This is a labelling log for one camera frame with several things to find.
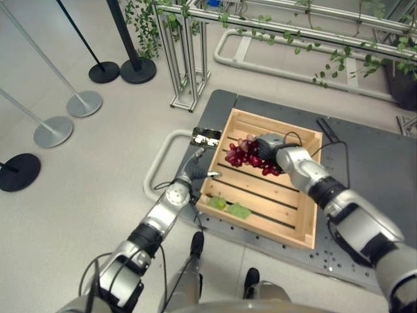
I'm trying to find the black stand with thin pole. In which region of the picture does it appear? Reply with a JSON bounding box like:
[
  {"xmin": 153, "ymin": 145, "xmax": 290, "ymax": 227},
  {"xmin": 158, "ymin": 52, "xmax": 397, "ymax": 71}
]
[{"xmin": 55, "ymin": 0, "xmax": 121, "ymax": 84}]

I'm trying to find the black flat bar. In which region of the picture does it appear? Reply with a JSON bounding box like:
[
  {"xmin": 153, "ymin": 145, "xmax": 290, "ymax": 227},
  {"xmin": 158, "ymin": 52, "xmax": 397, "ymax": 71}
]
[{"xmin": 316, "ymin": 117, "xmax": 341, "ymax": 143}]

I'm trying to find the right robot leg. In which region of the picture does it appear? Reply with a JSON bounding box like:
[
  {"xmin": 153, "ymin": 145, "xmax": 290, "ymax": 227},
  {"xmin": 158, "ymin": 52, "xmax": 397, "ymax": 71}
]
[{"xmin": 242, "ymin": 267, "xmax": 292, "ymax": 303}]

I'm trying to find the left robot leg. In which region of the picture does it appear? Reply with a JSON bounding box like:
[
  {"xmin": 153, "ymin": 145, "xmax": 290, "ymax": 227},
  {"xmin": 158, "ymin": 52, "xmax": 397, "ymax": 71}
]
[{"xmin": 158, "ymin": 230, "xmax": 206, "ymax": 312}]

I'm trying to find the short aluminium profile piece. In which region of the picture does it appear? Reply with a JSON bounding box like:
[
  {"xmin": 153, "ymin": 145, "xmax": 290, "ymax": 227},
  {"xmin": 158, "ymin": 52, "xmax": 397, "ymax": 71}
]
[{"xmin": 395, "ymin": 114, "xmax": 417, "ymax": 137}]

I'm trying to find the black round stand base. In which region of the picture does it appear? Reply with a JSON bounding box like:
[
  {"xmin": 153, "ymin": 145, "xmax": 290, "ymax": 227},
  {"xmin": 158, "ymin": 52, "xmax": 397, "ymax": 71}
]
[{"xmin": 0, "ymin": 153, "xmax": 42, "ymax": 193}]

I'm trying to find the black stand with thick pole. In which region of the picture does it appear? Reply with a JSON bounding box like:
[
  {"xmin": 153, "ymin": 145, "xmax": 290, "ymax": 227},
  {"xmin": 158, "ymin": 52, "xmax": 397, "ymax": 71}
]
[{"xmin": 106, "ymin": 0, "xmax": 158, "ymax": 85}]

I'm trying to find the long white tube floor frame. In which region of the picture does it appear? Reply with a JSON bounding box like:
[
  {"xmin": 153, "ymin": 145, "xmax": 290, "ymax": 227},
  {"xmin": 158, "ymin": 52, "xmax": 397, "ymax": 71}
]
[{"xmin": 213, "ymin": 28, "xmax": 397, "ymax": 102}]

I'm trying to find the green ivy vine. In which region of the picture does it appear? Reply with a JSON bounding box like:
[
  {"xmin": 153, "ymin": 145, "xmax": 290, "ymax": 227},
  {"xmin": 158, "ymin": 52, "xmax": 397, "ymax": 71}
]
[
  {"xmin": 124, "ymin": 0, "xmax": 164, "ymax": 61},
  {"xmin": 162, "ymin": 0, "xmax": 417, "ymax": 89}
]

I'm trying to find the black plant pot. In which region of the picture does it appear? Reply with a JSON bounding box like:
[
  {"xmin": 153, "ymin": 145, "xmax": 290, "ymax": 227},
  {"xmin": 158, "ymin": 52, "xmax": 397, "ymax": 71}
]
[{"xmin": 383, "ymin": 60, "xmax": 417, "ymax": 112}]

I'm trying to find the wooden slatted crate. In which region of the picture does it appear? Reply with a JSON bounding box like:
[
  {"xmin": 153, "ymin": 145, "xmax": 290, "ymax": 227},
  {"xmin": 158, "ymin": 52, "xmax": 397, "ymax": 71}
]
[{"xmin": 195, "ymin": 107, "xmax": 324, "ymax": 250}]

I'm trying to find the red grape bunch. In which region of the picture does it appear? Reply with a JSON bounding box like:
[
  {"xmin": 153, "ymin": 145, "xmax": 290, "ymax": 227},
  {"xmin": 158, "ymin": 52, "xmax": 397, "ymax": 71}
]
[{"xmin": 224, "ymin": 134, "xmax": 285, "ymax": 177}]

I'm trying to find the silver stand with round base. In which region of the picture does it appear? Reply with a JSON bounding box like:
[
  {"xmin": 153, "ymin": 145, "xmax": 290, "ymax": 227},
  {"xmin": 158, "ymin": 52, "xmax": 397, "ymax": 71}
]
[
  {"xmin": 0, "ymin": 87, "xmax": 74, "ymax": 149},
  {"xmin": 0, "ymin": 0, "xmax": 104, "ymax": 119}
]

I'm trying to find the aluminium profile rail frame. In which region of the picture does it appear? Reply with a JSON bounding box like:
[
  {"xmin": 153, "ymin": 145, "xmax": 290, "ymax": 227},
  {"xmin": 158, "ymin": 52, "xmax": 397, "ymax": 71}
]
[{"xmin": 156, "ymin": 0, "xmax": 417, "ymax": 63}]

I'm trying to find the silver robot torso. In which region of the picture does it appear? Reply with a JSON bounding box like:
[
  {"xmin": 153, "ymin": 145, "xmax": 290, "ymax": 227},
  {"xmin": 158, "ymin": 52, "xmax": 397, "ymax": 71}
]
[{"xmin": 162, "ymin": 299, "xmax": 330, "ymax": 313}]

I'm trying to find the green grape bunch with leaves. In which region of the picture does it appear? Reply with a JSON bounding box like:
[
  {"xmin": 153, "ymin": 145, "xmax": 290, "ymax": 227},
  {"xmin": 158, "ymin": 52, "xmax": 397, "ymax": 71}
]
[{"xmin": 207, "ymin": 194, "xmax": 253, "ymax": 220}]

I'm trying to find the aluminium profile column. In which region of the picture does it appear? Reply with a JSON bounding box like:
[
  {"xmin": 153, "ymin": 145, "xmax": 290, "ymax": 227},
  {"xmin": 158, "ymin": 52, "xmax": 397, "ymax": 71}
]
[{"xmin": 152, "ymin": 0, "xmax": 212, "ymax": 113}]

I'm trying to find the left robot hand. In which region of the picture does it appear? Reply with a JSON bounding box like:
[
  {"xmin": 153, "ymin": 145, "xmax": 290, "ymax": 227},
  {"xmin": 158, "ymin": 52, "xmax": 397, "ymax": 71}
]
[{"xmin": 181, "ymin": 147, "xmax": 223, "ymax": 183}]

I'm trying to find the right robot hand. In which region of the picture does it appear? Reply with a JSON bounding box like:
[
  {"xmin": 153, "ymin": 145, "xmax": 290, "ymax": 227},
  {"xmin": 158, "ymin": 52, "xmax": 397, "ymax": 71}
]
[{"xmin": 255, "ymin": 132, "xmax": 285, "ymax": 164}]

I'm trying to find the robot leg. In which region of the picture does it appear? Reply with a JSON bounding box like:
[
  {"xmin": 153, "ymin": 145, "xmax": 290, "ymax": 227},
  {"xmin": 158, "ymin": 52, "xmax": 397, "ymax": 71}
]
[
  {"xmin": 242, "ymin": 267, "xmax": 292, "ymax": 303},
  {"xmin": 158, "ymin": 230, "xmax": 206, "ymax": 312}
]

